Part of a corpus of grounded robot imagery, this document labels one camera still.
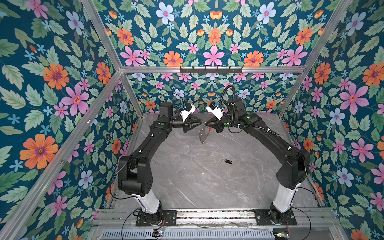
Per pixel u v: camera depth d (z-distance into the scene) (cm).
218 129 69
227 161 94
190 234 77
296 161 50
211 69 91
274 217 65
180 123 72
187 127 71
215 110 68
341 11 69
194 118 76
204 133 83
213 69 91
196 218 75
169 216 74
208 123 76
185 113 69
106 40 79
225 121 68
